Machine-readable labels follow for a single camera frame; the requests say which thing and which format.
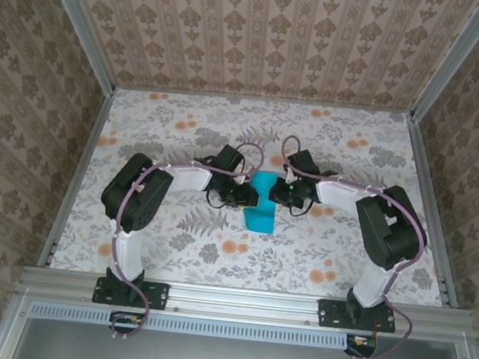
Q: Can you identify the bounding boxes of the blue paper sheet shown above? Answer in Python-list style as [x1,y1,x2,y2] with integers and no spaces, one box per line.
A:
[240,169,281,235]

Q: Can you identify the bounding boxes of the floral patterned table covering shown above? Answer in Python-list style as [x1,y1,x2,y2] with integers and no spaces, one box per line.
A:
[48,79,465,312]

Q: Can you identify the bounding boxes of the black controller board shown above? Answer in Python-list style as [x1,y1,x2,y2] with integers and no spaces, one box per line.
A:
[107,309,150,337]
[343,332,378,359]

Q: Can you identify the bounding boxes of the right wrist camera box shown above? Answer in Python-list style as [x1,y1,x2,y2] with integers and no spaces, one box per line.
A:
[283,148,321,185]

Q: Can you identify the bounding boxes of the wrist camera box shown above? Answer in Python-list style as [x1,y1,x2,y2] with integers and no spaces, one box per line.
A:
[216,142,247,173]
[283,148,321,185]

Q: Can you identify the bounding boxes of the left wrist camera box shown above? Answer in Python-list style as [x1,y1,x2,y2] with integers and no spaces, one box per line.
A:
[216,142,247,173]

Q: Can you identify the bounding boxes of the thin aluminium edge rail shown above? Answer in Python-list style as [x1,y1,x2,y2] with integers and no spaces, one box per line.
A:
[113,80,414,120]

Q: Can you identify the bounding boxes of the aluminium mounting rail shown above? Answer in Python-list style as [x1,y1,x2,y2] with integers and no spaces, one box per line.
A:
[16,263,475,345]

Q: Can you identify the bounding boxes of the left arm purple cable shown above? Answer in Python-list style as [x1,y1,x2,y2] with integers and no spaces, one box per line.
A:
[101,129,267,355]

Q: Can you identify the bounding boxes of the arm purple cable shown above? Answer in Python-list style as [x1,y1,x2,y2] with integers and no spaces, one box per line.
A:
[261,135,437,359]
[101,129,267,355]

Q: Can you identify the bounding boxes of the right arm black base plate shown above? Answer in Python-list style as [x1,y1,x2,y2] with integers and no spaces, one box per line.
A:
[317,298,398,335]

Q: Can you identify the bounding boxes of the aluminium side rail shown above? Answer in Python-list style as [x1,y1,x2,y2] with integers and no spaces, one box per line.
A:
[389,115,477,309]
[37,82,117,273]

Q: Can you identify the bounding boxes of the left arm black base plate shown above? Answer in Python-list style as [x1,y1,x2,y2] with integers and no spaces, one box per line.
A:
[91,274,170,312]

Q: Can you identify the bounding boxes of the grey slotted cable duct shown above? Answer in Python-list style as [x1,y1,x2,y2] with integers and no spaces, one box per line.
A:
[30,299,391,355]

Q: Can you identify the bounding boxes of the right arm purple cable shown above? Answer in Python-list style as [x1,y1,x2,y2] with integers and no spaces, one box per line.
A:
[261,135,437,359]

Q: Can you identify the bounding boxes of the aluminium frame post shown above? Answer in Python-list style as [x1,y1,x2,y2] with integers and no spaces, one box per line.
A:
[25,0,126,93]
[407,0,479,129]

